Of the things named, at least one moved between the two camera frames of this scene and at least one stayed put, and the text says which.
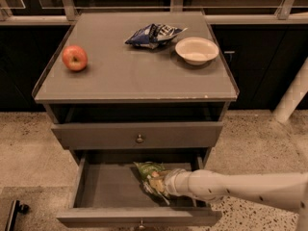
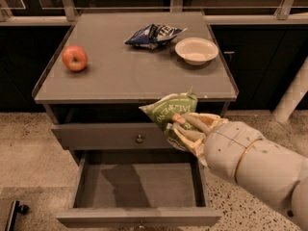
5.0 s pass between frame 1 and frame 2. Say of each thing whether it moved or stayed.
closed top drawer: stayed
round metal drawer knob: stayed
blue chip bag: stayed
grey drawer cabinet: stayed
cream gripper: moved
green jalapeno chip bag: moved
